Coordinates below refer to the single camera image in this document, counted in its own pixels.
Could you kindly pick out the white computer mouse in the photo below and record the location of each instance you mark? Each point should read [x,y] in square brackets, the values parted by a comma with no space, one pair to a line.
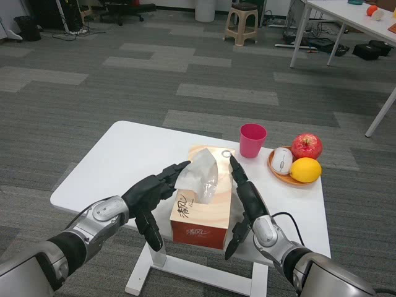
[282,161]

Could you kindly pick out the teal bowl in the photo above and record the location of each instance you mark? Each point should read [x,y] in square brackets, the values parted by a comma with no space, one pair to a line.
[355,2]

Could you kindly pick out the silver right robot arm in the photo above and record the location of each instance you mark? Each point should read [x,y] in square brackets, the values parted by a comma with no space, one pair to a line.
[269,235]

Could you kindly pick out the orange tissue box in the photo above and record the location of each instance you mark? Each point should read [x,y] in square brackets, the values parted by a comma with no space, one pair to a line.
[201,213]

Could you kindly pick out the black office chair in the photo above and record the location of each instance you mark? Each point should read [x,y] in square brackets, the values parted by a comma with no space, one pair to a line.
[123,9]

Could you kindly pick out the black carry case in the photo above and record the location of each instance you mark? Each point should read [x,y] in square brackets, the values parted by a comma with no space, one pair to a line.
[385,46]
[366,52]

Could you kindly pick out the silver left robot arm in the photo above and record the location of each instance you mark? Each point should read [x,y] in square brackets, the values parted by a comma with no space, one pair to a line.
[102,216]

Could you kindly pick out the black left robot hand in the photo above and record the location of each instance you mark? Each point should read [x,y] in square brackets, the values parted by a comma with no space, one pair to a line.
[145,195]

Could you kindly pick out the white power strip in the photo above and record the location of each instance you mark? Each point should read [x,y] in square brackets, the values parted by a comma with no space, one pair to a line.
[79,31]

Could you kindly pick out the black trash bin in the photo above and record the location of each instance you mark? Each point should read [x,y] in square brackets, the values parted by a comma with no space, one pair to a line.
[28,29]

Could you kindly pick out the white plant pot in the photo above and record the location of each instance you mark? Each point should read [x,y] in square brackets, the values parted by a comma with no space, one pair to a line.
[204,10]

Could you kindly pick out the yellow lemon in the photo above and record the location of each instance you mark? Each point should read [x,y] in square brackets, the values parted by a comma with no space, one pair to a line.
[304,170]

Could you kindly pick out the round wooden plate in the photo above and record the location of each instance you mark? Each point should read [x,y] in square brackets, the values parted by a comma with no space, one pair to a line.
[278,176]

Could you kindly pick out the white round object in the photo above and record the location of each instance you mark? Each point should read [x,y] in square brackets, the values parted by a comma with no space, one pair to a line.
[379,15]

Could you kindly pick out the large white desk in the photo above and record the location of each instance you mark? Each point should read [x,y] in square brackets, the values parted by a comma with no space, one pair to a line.
[340,12]

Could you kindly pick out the beige plastic stool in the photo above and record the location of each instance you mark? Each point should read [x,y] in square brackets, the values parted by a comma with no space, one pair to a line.
[241,18]

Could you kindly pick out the pink plastic cup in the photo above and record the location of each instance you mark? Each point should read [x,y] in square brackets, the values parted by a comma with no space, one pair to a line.
[252,145]

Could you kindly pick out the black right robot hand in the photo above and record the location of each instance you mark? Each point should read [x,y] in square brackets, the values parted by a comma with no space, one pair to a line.
[252,201]

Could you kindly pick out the white office partition with feet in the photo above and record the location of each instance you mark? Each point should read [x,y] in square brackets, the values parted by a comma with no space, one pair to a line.
[6,21]

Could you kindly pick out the white desk foot bar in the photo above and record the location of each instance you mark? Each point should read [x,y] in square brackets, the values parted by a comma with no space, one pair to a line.
[294,46]

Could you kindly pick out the flat black floor bag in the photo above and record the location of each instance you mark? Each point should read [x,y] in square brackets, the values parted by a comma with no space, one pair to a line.
[325,44]

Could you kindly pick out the small orange fruit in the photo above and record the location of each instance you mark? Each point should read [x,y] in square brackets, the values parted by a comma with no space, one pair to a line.
[371,10]

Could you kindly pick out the white table leg frame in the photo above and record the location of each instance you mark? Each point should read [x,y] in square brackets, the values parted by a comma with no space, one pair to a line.
[185,269]

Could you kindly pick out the red apple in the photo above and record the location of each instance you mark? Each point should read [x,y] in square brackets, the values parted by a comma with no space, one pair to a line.
[306,147]

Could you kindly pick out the white desk with cabinet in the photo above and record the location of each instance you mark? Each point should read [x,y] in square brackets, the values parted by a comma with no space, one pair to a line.
[62,15]

